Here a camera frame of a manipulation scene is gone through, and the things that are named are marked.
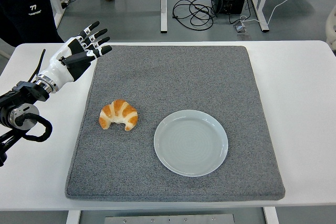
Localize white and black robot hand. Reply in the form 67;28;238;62
38;20;113;91

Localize short black floor cable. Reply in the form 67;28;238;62
60;0;80;8

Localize coiled black floor cable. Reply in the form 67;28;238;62
172;0;218;30

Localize grey fabric mat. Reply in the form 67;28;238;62
64;45;286;203

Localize white table leg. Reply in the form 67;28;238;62
66;210;81;224
263;206;279;224

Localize golden croissant bread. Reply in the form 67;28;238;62
99;99;139;132

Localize silver floor socket box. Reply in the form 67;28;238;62
233;23;249;35

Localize white desk leg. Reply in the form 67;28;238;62
45;0;67;28
160;0;168;34
250;0;271;33

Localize white cable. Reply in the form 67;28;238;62
240;0;299;25

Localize white rounded chair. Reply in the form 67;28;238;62
326;5;336;50

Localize grey metal plate with screws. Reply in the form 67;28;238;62
104;214;236;224

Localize pale grey round plate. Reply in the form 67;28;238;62
153;109;229;177

